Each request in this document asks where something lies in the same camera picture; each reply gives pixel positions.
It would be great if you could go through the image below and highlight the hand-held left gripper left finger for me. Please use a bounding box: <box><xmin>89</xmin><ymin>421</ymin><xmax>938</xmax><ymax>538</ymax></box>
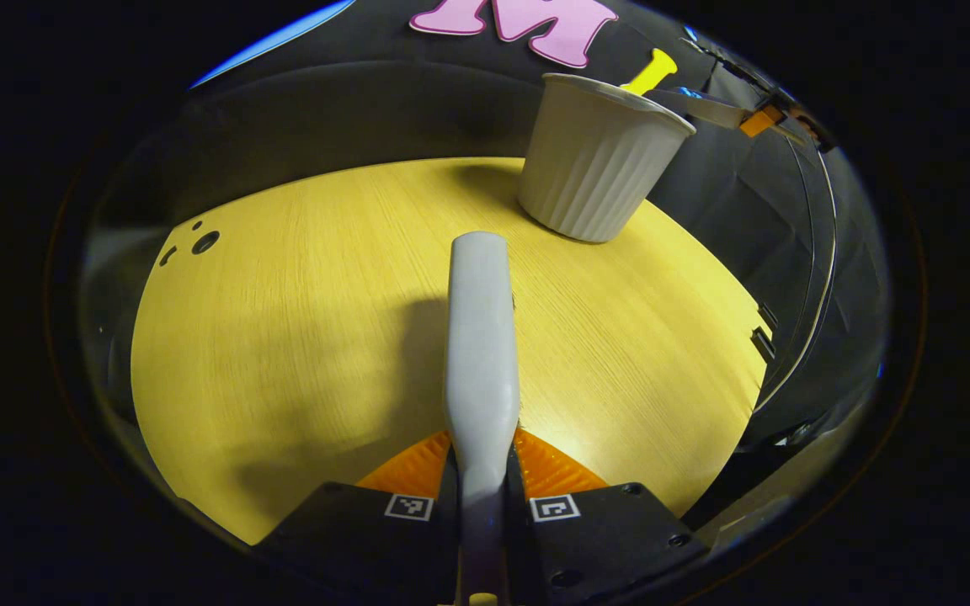
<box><xmin>253</xmin><ymin>430</ymin><xmax>461</xmax><ymax>606</ymax></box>

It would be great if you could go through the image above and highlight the white ribbed garbage bin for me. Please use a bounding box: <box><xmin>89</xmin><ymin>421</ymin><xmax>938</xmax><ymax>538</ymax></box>
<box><xmin>517</xmin><ymin>72</ymin><xmax>697</xmax><ymax>244</ymax></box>

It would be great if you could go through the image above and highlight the grey dustpan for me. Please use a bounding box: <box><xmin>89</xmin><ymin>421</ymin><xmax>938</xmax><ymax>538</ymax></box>
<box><xmin>645</xmin><ymin>87</ymin><xmax>747</xmax><ymax>131</ymax></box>

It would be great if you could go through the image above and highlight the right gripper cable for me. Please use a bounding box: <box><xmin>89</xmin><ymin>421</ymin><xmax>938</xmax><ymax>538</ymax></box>
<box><xmin>754</xmin><ymin>139</ymin><xmax>839</xmax><ymax>413</ymax></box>

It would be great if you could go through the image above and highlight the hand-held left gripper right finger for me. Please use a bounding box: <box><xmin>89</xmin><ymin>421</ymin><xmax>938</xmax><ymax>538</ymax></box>
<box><xmin>505</xmin><ymin>427</ymin><xmax>710</xmax><ymax>606</ymax></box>

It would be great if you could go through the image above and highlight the wooden desktop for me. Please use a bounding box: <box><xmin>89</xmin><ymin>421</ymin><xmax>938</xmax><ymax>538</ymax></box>
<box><xmin>130</xmin><ymin>157</ymin><xmax>770</xmax><ymax>546</ymax></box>

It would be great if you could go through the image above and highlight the grey small broom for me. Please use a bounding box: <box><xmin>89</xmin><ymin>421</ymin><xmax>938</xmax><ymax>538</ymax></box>
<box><xmin>443</xmin><ymin>231</ymin><xmax>524</xmax><ymax>606</ymax></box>

